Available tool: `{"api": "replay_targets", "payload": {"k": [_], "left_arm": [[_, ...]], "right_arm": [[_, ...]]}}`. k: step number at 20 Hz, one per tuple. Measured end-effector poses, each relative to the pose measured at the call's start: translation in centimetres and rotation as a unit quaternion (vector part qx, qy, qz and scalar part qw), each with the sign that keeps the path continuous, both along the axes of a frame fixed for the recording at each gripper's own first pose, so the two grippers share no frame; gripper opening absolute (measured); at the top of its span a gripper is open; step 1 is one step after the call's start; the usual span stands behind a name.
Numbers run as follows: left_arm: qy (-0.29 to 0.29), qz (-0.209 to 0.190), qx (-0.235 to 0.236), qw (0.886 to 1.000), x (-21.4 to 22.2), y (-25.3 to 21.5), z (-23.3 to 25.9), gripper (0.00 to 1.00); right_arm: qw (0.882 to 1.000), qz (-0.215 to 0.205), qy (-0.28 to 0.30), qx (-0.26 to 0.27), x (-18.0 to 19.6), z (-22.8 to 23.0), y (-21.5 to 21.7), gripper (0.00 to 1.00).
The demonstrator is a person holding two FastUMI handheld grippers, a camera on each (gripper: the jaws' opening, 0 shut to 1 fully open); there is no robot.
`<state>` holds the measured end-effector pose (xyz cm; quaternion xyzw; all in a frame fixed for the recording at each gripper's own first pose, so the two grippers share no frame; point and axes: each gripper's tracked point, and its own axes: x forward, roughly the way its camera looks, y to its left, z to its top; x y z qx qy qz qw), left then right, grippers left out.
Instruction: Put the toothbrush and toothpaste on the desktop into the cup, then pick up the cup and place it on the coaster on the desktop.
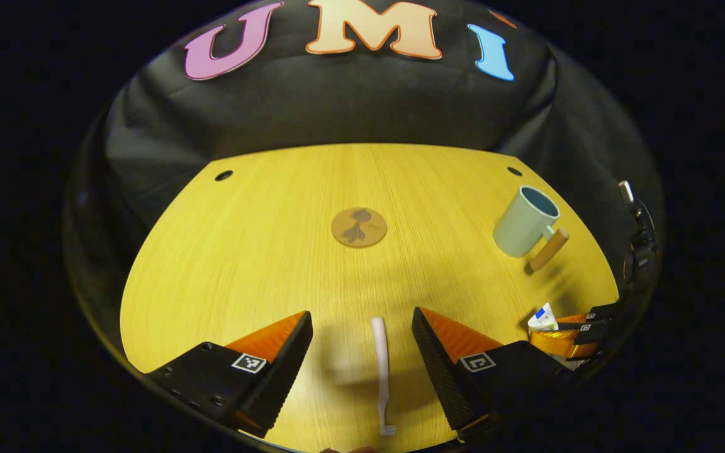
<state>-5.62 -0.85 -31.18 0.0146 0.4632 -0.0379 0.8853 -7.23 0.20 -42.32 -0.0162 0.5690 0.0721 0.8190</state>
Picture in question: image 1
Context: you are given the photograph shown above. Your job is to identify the pale green cup wooden handle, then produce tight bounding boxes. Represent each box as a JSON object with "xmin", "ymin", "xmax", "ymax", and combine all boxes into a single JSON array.
[{"xmin": 493, "ymin": 185, "xmax": 571, "ymax": 272}]

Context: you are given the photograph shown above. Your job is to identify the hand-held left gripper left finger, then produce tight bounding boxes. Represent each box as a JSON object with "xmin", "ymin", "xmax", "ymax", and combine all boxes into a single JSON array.
[{"xmin": 145, "ymin": 310, "xmax": 314, "ymax": 439}]

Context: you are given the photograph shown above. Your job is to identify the yellow wooden desktop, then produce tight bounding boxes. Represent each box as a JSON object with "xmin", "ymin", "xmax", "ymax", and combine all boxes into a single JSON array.
[{"xmin": 119, "ymin": 143, "xmax": 620, "ymax": 453}]

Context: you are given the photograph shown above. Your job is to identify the black backdrop cloth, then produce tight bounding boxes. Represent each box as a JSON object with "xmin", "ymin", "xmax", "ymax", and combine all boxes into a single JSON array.
[{"xmin": 64, "ymin": 0, "xmax": 665, "ymax": 303}]

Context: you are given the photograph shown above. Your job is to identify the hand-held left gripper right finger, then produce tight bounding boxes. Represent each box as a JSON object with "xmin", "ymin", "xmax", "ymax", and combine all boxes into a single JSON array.
[{"xmin": 412, "ymin": 306, "xmax": 574, "ymax": 441}]

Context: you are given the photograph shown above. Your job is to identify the white toothbrush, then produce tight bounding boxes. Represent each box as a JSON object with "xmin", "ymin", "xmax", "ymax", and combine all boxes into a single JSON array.
[{"xmin": 371, "ymin": 316, "xmax": 397, "ymax": 437}]

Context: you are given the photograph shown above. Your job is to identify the round brown coaster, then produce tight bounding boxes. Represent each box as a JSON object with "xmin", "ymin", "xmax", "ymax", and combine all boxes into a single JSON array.
[{"xmin": 330, "ymin": 207, "xmax": 388, "ymax": 249}]

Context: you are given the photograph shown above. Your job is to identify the white and blue toothpaste tube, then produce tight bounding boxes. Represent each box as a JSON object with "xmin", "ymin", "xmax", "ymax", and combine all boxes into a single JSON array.
[{"xmin": 527, "ymin": 303, "xmax": 559, "ymax": 332}]

